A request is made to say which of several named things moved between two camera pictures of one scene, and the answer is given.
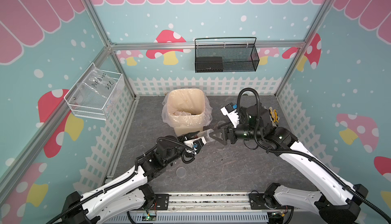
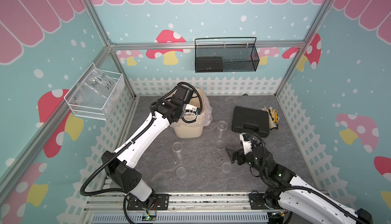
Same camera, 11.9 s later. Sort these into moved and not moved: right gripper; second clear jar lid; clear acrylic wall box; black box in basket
Moved: right gripper
Not moved: second clear jar lid; clear acrylic wall box; black box in basket
